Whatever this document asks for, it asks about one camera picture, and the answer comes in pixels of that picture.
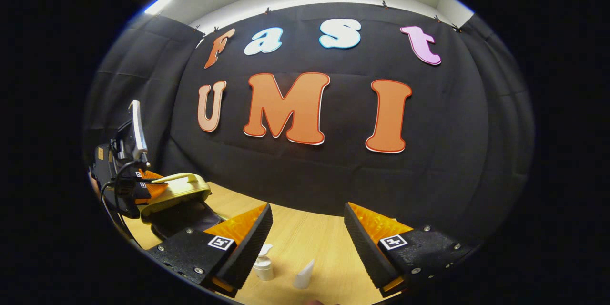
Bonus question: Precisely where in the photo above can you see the black backdrop cloth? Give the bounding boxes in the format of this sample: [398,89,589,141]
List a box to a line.
[83,2,535,244]

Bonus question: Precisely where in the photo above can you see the white squeeze tube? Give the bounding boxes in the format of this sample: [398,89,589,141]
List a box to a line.
[293,259,315,289]

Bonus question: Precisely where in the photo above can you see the pale yellow suitcase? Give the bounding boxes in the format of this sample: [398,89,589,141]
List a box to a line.
[140,173,225,240]

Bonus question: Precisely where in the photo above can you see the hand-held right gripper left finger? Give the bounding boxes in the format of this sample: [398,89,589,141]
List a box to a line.
[147,203,274,298]

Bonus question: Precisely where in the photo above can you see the black cable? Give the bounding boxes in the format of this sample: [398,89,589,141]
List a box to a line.
[99,161,143,248]

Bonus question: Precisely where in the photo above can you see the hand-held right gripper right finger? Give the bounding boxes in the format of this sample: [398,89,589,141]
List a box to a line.
[344,203,477,298]

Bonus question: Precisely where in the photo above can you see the white pump bottle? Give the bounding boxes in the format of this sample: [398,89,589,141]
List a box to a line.
[253,244,275,281]

